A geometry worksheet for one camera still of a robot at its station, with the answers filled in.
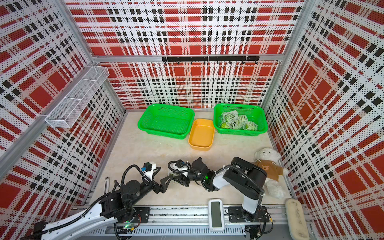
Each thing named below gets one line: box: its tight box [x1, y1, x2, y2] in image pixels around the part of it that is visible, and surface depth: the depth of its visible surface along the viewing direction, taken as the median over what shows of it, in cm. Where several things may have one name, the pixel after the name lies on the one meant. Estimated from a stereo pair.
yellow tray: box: [188, 118, 215, 151], surface depth 107 cm
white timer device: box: [208, 199, 225, 232], surface depth 71 cm
